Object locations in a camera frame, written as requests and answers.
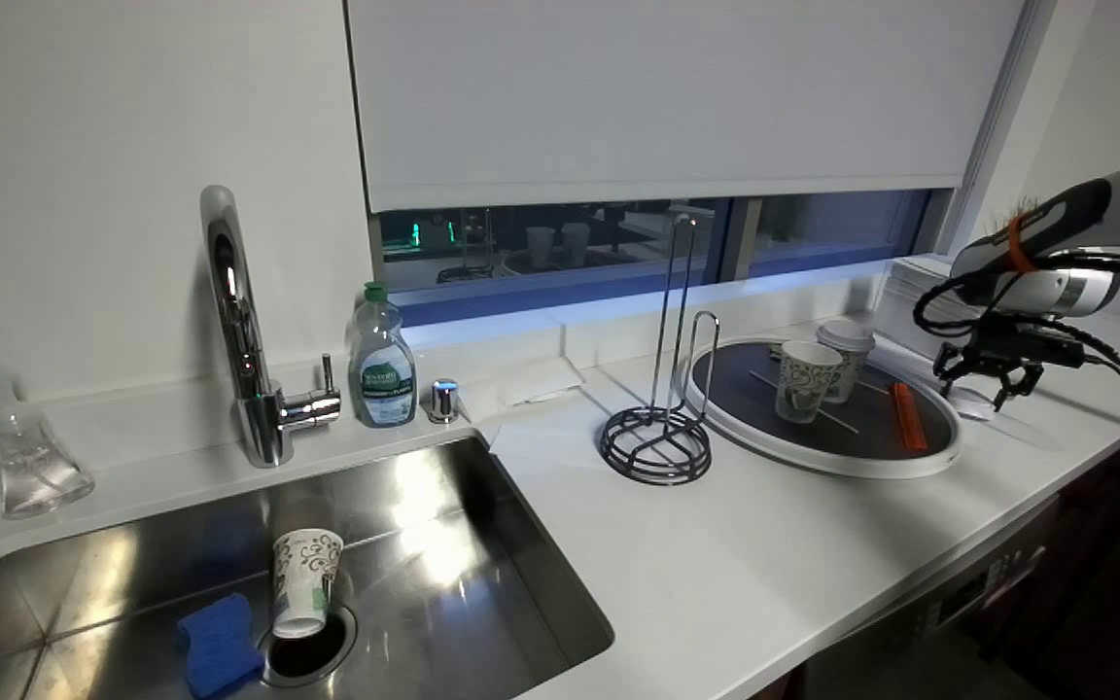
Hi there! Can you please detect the round black white-rimmed tray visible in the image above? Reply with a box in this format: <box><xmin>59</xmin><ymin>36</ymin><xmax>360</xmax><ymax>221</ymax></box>
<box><xmin>686</xmin><ymin>341</ymin><xmax>959</xmax><ymax>478</ymax></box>

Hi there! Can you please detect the green dish soap bottle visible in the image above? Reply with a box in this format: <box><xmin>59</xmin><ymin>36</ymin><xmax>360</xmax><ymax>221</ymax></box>
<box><xmin>344</xmin><ymin>281</ymin><xmax>417</xmax><ymax>427</ymax></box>

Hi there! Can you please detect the white plastic cup lid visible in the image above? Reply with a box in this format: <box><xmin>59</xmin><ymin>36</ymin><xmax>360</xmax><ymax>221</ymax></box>
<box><xmin>950</xmin><ymin>386</ymin><xmax>1000</xmax><ymax>422</ymax></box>

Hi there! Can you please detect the paper cup in sink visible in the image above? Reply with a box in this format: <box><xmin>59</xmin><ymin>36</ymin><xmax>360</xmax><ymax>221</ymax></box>
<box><xmin>272</xmin><ymin>527</ymin><xmax>343</xmax><ymax>641</ymax></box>

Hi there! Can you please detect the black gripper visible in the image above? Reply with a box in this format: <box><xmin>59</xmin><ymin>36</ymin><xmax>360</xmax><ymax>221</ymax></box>
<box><xmin>933</xmin><ymin>322</ymin><xmax>1040</xmax><ymax>387</ymax></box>

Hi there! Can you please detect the chrome kitchen faucet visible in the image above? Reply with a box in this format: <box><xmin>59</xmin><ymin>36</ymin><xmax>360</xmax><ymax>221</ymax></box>
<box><xmin>199</xmin><ymin>188</ymin><xmax>343</xmax><ymax>466</ymax></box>

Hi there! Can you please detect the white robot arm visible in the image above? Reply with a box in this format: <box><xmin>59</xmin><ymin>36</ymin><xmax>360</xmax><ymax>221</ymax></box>
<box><xmin>915</xmin><ymin>172</ymin><xmax>1120</xmax><ymax>400</ymax></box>

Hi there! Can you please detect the white roller blind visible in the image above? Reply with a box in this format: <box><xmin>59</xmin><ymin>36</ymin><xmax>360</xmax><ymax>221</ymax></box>
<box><xmin>349</xmin><ymin>0</ymin><xmax>1022</xmax><ymax>211</ymax></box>

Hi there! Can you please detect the lidded patterned paper cup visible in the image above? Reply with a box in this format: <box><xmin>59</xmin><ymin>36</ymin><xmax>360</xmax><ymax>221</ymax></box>
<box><xmin>817</xmin><ymin>319</ymin><xmax>874</xmax><ymax>404</ymax></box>

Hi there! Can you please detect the blue sponge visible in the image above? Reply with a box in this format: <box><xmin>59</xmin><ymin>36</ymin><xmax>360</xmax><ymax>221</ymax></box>
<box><xmin>174</xmin><ymin>595</ymin><xmax>259</xmax><ymax>700</ymax></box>

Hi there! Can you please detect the stainless steel sink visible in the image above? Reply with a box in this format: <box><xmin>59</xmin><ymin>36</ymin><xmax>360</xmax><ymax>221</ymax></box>
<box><xmin>0</xmin><ymin>437</ymin><xmax>615</xmax><ymax>700</ymax></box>

